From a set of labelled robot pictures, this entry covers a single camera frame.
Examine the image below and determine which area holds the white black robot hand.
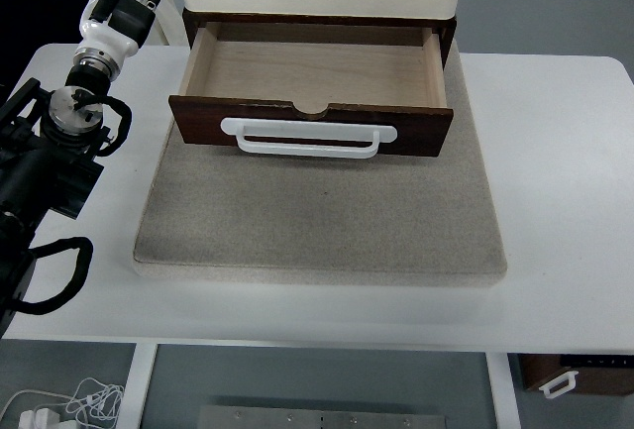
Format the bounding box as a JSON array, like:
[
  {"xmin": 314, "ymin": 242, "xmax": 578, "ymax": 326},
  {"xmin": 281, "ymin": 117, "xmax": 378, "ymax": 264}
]
[{"xmin": 73, "ymin": 0, "xmax": 173, "ymax": 62}]

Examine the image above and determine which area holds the dark brown wooden drawer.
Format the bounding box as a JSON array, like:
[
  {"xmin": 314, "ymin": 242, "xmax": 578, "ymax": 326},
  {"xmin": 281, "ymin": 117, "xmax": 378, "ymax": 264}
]
[{"xmin": 167, "ymin": 21, "xmax": 456, "ymax": 161}]

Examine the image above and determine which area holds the white drawer handle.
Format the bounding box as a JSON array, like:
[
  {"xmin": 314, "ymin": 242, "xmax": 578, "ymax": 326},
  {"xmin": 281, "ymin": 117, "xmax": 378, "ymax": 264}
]
[{"xmin": 220, "ymin": 116, "xmax": 399, "ymax": 160}]

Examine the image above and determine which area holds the beige fabric mat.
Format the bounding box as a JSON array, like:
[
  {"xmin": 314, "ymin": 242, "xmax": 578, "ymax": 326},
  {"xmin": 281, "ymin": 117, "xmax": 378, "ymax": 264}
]
[{"xmin": 132, "ymin": 45, "xmax": 510, "ymax": 290}]

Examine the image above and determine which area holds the white table leg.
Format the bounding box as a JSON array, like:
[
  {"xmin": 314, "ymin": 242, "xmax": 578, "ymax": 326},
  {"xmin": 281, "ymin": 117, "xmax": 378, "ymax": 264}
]
[
  {"xmin": 117, "ymin": 343, "xmax": 159, "ymax": 429},
  {"xmin": 484, "ymin": 352, "xmax": 522, "ymax": 429}
]

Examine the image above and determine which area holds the white charger plug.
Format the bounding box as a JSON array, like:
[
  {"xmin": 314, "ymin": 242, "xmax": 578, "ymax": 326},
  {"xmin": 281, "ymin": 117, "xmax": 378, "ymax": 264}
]
[{"xmin": 18, "ymin": 407, "xmax": 59, "ymax": 429}]

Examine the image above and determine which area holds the grey metal plate with screws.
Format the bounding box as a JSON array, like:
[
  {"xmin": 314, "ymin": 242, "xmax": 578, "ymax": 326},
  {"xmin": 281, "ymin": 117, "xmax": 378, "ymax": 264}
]
[{"xmin": 196, "ymin": 403, "xmax": 450, "ymax": 429}]

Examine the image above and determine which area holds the brown wooden box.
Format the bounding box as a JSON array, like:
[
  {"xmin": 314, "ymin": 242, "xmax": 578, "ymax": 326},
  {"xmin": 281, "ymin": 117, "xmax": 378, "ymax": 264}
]
[{"xmin": 517, "ymin": 353, "xmax": 634, "ymax": 398}]

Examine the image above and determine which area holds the white tangled cable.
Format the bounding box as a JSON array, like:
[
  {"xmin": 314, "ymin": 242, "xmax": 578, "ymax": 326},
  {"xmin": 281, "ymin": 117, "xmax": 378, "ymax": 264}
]
[{"xmin": 0, "ymin": 376, "xmax": 126, "ymax": 429}]

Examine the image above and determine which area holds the white box handle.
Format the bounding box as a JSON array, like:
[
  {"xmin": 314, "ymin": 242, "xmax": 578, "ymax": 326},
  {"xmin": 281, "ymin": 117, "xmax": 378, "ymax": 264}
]
[{"xmin": 538, "ymin": 370, "xmax": 581, "ymax": 400}]

